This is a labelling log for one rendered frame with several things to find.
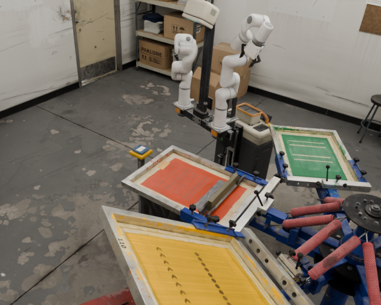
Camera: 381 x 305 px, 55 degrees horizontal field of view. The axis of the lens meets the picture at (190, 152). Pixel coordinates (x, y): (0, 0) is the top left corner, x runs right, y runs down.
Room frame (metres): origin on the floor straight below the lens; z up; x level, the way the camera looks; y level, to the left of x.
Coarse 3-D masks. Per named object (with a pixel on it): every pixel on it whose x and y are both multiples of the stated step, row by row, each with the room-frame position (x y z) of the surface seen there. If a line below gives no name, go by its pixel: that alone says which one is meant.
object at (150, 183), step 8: (152, 176) 2.05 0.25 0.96; (160, 176) 2.06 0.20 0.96; (144, 184) 1.96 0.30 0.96; (152, 184) 1.97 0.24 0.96; (160, 192) 1.88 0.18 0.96; (168, 192) 1.89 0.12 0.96; (200, 192) 1.92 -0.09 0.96; (176, 200) 1.82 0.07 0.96; (184, 200) 1.83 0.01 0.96; (192, 200) 1.83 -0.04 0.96; (224, 200) 1.86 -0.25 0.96; (224, 208) 1.78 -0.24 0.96
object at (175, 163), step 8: (176, 160) 2.27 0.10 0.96; (168, 168) 2.16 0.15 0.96; (176, 168) 2.17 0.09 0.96; (192, 168) 2.19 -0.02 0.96; (200, 168) 2.19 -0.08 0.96; (208, 176) 2.11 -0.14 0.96; (216, 176) 2.11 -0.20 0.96; (208, 184) 2.02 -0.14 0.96; (232, 192) 1.94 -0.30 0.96; (240, 192) 1.95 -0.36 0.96; (232, 200) 1.86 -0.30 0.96
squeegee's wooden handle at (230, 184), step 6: (234, 174) 2.01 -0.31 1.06; (228, 180) 1.94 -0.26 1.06; (234, 180) 1.96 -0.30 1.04; (222, 186) 1.87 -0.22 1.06; (228, 186) 1.89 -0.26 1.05; (216, 192) 1.80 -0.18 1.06; (222, 192) 1.82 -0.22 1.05; (210, 198) 1.74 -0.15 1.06; (216, 198) 1.75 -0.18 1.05; (210, 204) 1.71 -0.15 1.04; (216, 204) 1.76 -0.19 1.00
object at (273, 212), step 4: (272, 208) 1.72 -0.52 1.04; (268, 212) 1.68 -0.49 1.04; (272, 212) 1.68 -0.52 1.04; (276, 212) 1.68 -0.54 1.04; (280, 212) 1.68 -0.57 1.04; (264, 216) 1.68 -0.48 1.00; (272, 216) 1.66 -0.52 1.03; (276, 216) 1.65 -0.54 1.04; (280, 216) 1.65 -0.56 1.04; (284, 216) 1.65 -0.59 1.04; (272, 220) 1.66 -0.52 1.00; (276, 220) 1.64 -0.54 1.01; (280, 220) 1.63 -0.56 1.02
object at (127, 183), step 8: (168, 152) 2.32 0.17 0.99; (176, 152) 2.36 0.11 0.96; (184, 152) 2.33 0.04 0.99; (152, 160) 2.20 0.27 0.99; (160, 160) 2.24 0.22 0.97; (200, 160) 2.25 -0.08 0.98; (208, 160) 2.25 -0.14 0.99; (144, 168) 2.09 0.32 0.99; (216, 168) 2.18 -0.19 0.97; (224, 168) 2.17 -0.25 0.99; (128, 176) 1.99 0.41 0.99; (136, 176) 2.00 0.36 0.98; (128, 184) 1.90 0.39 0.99; (248, 184) 2.05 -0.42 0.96; (256, 184) 2.02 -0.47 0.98; (136, 192) 1.86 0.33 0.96; (144, 192) 1.83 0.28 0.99; (152, 192) 1.84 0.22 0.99; (152, 200) 1.79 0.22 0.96; (160, 200) 1.77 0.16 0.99; (168, 200) 1.77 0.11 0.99; (248, 200) 1.83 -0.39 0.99; (168, 208) 1.73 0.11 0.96; (176, 208) 1.70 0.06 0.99; (240, 208) 1.75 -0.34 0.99; (232, 216) 1.67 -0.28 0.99; (240, 216) 1.70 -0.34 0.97; (224, 224) 1.60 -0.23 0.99
